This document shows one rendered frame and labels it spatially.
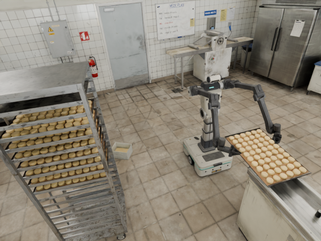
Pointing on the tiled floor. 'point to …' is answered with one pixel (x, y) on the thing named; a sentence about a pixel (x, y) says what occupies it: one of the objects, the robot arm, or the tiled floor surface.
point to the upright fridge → (286, 41)
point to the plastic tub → (122, 150)
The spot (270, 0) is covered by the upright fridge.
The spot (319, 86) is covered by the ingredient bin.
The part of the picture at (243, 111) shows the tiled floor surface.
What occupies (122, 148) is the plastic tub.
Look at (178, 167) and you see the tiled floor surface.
